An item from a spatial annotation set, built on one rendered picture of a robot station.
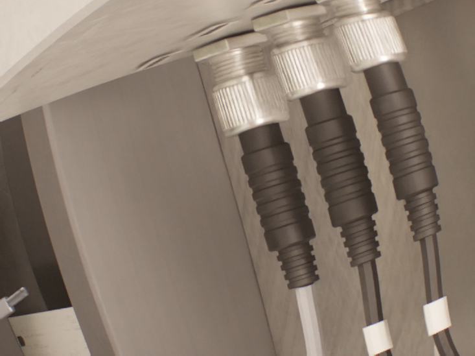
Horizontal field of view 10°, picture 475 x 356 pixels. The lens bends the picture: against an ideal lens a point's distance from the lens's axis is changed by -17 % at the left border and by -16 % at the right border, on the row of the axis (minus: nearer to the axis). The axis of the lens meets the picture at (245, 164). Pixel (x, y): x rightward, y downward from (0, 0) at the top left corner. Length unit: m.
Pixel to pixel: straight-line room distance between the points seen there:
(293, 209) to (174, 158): 0.11
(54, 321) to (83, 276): 0.86
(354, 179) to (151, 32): 0.06
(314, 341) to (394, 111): 0.09
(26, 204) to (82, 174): 0.96
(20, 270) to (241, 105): 0.98
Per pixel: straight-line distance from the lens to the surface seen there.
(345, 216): 0.63
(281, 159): 0.67
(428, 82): 0.66
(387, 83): 0.60
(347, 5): 0.60
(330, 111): 0.63
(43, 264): 1.72
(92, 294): 0.76
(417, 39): 0.66
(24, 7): 0.55
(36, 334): 1.62
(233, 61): 0.67
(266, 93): 0.67
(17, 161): 1.72
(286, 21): 0.63
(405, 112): 0.60
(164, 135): 0.77
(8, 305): 0.74
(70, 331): 1.63
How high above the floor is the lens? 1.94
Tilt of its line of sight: 40 degrees down
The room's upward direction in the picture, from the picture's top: 6 degrees clockwise
